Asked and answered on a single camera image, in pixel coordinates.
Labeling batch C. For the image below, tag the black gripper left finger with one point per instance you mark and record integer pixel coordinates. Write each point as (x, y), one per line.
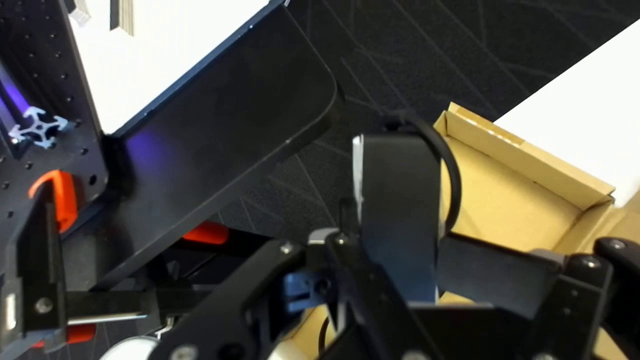
(266, 300)

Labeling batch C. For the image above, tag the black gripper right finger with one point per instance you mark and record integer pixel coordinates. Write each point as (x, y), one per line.
(586, 300)

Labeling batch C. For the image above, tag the open brown cardboard box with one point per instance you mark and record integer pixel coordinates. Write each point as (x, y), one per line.
(506, 201)

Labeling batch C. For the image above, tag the smooth black board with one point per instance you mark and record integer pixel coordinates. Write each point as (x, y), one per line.
(232, 121)

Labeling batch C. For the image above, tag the aluminium profile end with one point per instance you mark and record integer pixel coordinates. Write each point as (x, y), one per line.
(38, 127)

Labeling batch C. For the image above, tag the black pegboard base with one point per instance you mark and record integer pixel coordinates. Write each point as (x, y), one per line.
(41, 40)

